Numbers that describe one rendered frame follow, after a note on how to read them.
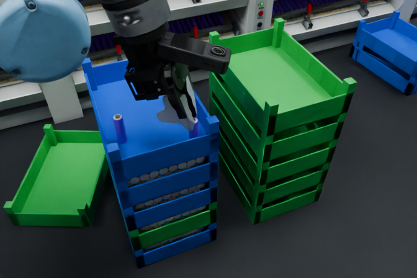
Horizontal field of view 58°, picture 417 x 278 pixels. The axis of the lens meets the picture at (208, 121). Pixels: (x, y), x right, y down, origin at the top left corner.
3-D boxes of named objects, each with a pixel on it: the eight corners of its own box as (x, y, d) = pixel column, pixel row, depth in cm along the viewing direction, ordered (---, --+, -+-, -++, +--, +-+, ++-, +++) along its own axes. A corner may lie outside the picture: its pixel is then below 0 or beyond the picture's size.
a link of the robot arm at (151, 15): (167, -23, 57) (152, 5, 50) (177, 7, 60) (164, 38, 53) (115, -11, 59) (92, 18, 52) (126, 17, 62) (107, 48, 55)
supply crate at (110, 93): (219, 151, 73) (220, 121, 67) (115, 183, 67) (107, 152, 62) (170, 69, 93) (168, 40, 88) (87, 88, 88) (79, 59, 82)
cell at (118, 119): (128, 142, 74) (123, 118, 70) (119, 144, 74) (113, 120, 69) (126, 136, 75) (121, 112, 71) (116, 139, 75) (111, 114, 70)
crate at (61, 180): (92, 227, 97) (84, 209, 92) (13, 225, 97) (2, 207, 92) (115, 143, 119) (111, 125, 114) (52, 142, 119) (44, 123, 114)
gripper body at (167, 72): (148, 78, 69) (121, 18, 62) (192, 72, 67) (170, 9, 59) (136, 105, 64) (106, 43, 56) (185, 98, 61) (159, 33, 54)
